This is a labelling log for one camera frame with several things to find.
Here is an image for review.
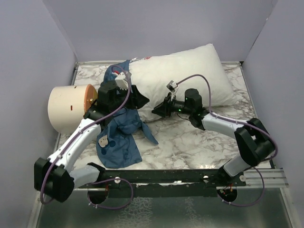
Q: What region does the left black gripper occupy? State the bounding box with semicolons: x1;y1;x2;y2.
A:
110;84;149;112

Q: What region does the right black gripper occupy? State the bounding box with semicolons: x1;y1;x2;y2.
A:
152;92;193;118

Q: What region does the white pillow with red logo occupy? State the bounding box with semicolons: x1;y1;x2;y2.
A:
129;44;236;122

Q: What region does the blue lettered pillowcase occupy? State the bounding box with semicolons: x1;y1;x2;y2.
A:
95;59;159;170

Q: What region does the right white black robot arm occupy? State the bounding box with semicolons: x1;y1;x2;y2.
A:
152;88;276;186

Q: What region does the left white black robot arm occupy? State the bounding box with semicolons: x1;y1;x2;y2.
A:
34;80;149;204

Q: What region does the cream cylinder with orange lid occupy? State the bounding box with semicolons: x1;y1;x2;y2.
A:
47;84;97;134

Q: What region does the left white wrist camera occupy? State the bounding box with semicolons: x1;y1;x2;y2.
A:
112;70;128;90

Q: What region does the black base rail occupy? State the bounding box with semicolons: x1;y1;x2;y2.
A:
88;162;246;198

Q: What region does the aluminium frame rail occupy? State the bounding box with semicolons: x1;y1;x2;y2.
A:
244;169;289;188

